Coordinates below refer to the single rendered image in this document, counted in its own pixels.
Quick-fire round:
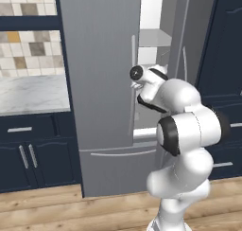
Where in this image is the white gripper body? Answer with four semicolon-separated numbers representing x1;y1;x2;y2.
130;80;145;91

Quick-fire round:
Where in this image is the grey wide fridge door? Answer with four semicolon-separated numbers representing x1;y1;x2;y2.
58;0;142;151

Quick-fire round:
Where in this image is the grey fridge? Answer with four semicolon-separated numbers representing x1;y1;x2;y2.
58;0;219;199

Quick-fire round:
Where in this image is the grey narrow fridge door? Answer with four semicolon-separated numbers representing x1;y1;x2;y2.
160;0;219;88

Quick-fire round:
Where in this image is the grey fridge freezer drawer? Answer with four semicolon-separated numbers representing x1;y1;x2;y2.
78;140;166;199

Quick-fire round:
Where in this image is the dark blue side panel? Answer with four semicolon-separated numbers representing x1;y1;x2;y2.
53;0;84;193

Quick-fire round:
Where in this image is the tall dark blue cupboard door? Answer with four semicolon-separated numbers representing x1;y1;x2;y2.
195;0;242;97

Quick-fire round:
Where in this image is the dark blue drawer front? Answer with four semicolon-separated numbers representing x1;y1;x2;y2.
206;139;242;181
201;95;242;142
0;114;59;142

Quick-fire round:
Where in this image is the long grey fridge door handle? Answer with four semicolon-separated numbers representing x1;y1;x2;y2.
128;34;137;138

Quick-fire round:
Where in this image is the short grey fridge door handle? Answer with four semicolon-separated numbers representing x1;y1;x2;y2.
181;45;190;83

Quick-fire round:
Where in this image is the grey freezer drawer handle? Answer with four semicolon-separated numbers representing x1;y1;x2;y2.
90;149;158;158

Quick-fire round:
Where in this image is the dark blue wall shelf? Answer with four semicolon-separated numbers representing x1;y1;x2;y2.
0;15;62;32

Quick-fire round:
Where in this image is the silver cupboard door handle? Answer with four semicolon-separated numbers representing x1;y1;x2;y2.
27;143;39;169
18;145;29;169

